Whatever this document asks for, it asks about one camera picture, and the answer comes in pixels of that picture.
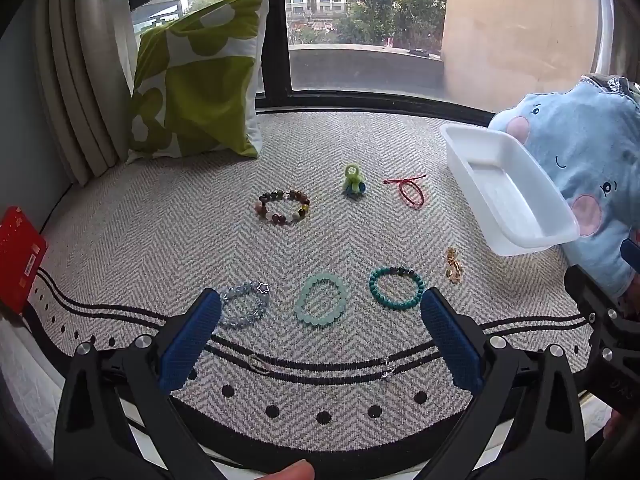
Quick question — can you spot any person's right hand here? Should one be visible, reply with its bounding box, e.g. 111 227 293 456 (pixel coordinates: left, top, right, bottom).
602 406 632 441

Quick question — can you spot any gold chain bracelet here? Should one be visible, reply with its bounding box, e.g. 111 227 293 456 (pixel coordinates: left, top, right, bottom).
444 247 463 285

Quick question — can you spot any grey herringbone mat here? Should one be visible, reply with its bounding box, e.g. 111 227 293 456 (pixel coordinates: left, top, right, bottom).
20 109 603 463

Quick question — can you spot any teal bead bracelet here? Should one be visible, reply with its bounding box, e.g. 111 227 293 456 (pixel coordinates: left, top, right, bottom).
369 265 427 308

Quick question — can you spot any beige curtain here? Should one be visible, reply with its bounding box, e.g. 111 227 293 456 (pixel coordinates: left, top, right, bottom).
32 0 141 187

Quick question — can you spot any red string bracelet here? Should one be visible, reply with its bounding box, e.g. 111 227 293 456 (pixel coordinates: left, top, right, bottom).
383 174 429 209

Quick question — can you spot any black window frame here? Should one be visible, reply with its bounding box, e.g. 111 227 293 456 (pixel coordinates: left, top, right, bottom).
122 0 493 128

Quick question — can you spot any green and blue ring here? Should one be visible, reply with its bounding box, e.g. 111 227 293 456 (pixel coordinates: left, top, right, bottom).
341 162 367 198

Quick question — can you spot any mint green bead bracelet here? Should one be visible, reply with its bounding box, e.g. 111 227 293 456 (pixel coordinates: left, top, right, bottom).
293 272 350 327

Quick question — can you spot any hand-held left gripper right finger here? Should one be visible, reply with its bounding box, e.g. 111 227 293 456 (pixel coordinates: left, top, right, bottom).
419 287 587 480

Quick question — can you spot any red cardboard box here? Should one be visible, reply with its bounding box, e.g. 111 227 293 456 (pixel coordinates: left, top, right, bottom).
0 206 50 317

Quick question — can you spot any light blue star bracelet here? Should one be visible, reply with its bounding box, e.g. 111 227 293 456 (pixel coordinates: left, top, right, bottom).
217 280 273 330

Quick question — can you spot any multicoloured stone bead bracelet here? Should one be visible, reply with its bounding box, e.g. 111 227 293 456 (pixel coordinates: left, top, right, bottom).
257 188 312 227

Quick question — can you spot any person's left hand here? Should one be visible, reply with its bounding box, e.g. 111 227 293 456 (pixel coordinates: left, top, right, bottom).
259 459 317 480

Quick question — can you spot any blue plush animal pillow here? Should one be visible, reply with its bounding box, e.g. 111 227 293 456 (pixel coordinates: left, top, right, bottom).
487 74 640 298

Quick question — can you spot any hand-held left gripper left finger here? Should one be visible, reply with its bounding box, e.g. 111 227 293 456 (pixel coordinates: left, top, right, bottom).
52 287 226 480

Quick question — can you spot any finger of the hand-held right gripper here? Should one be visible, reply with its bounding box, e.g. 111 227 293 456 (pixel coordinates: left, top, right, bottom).
621 239 640 273

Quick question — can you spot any green and white pillow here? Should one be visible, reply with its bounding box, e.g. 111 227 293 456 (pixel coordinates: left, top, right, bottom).
125 0 273 165

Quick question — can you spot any white plastic tray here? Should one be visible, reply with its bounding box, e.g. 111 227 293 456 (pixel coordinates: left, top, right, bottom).
440 124 581 257

